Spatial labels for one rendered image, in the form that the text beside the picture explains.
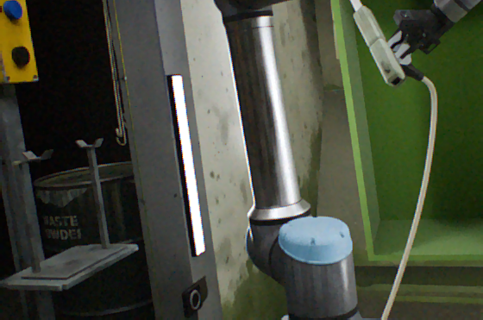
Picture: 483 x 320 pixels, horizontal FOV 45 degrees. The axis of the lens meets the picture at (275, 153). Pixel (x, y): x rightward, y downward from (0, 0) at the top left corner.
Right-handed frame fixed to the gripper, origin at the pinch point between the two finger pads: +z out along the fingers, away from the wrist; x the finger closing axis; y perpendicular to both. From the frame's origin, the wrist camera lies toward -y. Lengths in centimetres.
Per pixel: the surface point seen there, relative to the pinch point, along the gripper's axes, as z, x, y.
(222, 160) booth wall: 82, 25, 7
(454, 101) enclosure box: 11, 25, 73
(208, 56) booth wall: 58, 54, -11
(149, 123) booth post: 73, 22, -32
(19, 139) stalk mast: 75, 1, -75
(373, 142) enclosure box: 49, 30, 66
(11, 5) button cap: 48, 21, -88
